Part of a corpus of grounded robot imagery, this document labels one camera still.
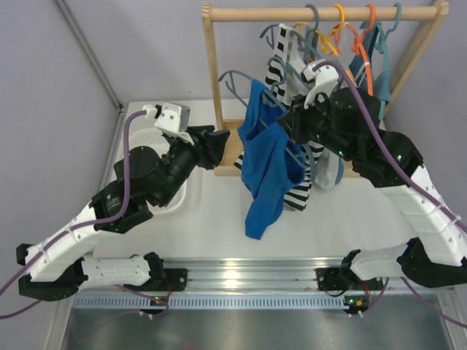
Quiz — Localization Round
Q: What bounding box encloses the grey tank top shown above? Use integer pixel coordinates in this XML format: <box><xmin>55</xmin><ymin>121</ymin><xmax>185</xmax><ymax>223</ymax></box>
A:
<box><xmin>305</xmin><ymin>25</ymin><xmax>353</xmax><ymax>190</ymax></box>

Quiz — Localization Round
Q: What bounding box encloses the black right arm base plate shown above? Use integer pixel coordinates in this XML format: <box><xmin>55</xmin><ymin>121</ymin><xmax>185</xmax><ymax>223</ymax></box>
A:
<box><xmin>315</xmin><ymin>267</ymin><xmax>384</xmax><ymax>297</ymax></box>

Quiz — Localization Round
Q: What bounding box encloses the black white striped tank top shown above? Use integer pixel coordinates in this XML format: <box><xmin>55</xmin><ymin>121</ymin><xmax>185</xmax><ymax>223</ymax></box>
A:
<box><xmin>233</xmin><ymin>23</ymin><xmax>322</xmax><ymax>212</ymax></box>

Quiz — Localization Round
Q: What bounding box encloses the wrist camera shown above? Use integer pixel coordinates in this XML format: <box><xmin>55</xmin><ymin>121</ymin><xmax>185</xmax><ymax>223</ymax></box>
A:
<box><xmin>304</xmin><ymin>64</ymin><xmax>339</xmax><ymax>109</ymax></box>
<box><xmin>142</xmin><ymin>102</ymin><xmax>193</xmax><ymax>144</ymax></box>

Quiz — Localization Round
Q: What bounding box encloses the yellow hanger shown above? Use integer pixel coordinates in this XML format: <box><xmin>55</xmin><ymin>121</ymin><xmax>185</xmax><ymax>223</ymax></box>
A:
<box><xmin>293</xmin><ymin>4</ymin><xmax>345</xmax><ymax>66</ymax></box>

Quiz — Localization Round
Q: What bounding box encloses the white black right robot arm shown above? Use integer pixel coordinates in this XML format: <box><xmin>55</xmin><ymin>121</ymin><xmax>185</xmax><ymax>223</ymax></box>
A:
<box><xmin>278</xmin><ymin>87</ymin><xmax>466</xmax><ymax>289</ymax></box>

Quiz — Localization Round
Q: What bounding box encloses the white perforated plastic basket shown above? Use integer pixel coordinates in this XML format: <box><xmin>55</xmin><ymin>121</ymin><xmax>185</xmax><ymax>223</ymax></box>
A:
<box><xmin>128</xmin><ymin>128</ymin><xmax>187</xmax><ymax>215</ymax></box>

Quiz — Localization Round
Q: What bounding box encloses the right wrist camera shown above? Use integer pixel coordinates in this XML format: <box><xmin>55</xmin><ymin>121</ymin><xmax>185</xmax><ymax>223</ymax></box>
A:
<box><xmin>304</xmin><ymin>64</ymin><xmax>339</xmax><ymax>109</ymax></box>

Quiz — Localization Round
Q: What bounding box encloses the white slotted cable duct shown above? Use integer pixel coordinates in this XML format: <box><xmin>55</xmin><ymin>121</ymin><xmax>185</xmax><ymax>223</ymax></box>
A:
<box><xmin>73</xmin><ymin>294</ymin><xmax>366</xmax><ymax>311</ymax></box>

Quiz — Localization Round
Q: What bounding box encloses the wooden clothes rack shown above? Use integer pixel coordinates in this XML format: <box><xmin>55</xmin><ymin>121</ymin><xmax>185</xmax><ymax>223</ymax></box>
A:
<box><xmin>201</xmin><ymin>1</ymin><xmax>449</xmax><ymax>176</ymax></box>

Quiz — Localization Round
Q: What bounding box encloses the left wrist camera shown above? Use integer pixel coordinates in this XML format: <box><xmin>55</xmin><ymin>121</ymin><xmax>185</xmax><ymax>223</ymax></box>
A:
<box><xmin>142</xmin><ymin>102</ymin><xmax>193</xmax><ymax>144</ymax></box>

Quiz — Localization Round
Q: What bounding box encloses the teal blue tank top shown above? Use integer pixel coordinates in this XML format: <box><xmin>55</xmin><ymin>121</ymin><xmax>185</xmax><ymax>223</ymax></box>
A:
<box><xmin>328</xmin><ymin>20</ymin><xmax>397</xmax><ymax>188</ymax></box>

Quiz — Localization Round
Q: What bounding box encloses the aluminium mounting rail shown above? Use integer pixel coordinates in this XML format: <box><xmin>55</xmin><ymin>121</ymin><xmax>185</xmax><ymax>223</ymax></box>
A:
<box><xmin>72</xmin><ymin>254</ymin><xmax>337</xmax><ymax>291</ymax></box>

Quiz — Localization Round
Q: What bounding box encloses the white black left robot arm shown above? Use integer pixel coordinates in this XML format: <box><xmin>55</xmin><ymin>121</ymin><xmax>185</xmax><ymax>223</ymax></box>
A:
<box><xmin>16</xmin><ymin>125</ymin><xmax>230</xmax><ymax>301</ymax></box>

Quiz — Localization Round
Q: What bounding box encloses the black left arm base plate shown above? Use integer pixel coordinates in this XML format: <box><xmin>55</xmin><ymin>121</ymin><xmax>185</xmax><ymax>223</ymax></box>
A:
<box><xmin>123</xmin><ymin>268</ymin><xmax>188</xmax><ymax>292</ymax></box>

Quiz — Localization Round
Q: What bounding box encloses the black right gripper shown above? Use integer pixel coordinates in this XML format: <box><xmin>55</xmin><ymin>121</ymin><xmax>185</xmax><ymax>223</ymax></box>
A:
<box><xmin>278</xmin><ymin>87</ymin><xmax>355</xmax><ymax>162</ymax></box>

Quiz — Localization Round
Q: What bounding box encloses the orange hanger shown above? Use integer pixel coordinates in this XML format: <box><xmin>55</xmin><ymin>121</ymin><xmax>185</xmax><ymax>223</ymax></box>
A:
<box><xmin>330</xmin><ymin>3</ymin><xmax>376</xmax><ymax>96</ymax></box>

